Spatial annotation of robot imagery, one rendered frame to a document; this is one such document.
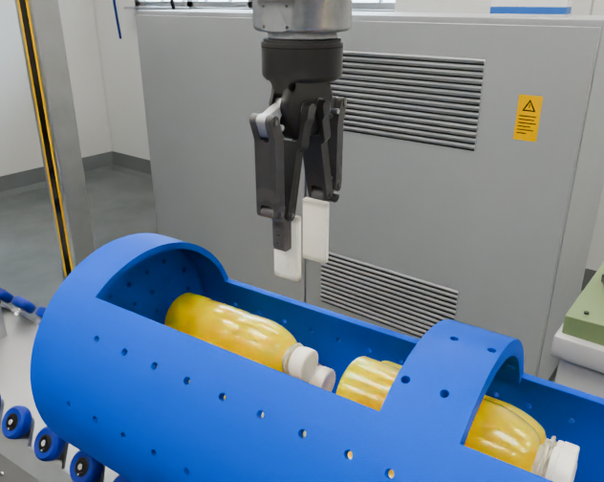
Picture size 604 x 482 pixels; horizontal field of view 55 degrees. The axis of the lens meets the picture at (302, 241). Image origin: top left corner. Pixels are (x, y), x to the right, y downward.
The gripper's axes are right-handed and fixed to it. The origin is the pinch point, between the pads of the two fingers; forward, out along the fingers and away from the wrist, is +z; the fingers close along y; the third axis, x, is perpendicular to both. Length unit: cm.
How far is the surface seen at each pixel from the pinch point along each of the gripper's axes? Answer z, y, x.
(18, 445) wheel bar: 34, 15, -37
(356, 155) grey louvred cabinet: 35, -155, -77
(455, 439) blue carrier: 6.2, 12.6, 21.8
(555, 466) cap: 10.3, 6.5, 28.1
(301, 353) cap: 13.7, 0.2, 0.1
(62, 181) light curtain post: 13, -26, -79
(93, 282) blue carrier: 5.6, 11.6, -20.0
